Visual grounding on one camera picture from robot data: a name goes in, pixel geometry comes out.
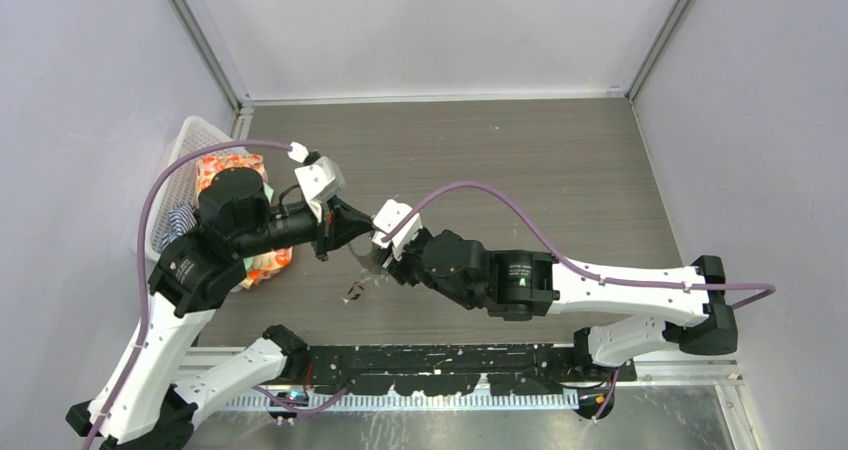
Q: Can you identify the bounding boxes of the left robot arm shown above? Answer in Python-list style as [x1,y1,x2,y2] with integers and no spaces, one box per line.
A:
[66,168,372,449]

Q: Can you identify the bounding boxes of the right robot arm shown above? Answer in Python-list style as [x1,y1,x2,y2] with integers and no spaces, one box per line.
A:
[372,228,739,381]

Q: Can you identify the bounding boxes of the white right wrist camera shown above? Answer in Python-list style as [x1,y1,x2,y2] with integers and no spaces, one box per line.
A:
[371,199,423,261]

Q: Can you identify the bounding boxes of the blue striped cloth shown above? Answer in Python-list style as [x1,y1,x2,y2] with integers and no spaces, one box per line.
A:
[161,203,197,249]

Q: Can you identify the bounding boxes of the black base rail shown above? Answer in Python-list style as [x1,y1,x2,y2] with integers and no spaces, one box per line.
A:
[270,344,614,396]

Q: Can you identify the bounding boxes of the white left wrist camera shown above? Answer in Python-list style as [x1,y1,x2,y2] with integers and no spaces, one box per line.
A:
[288,142,346,222]

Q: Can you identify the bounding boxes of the silver perforated keyring plate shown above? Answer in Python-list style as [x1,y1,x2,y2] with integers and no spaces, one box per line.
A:
[342,243,388,304]

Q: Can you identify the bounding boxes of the orange floral cloth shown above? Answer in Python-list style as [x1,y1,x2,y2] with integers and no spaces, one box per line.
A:
[195,151,293,289]

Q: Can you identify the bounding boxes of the white plastic basket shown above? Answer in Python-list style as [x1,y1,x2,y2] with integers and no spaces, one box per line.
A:
[139,116,232,261]

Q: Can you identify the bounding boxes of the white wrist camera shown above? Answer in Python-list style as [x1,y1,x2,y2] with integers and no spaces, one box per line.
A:
[288,142,346,222]
[371,199,423,261]

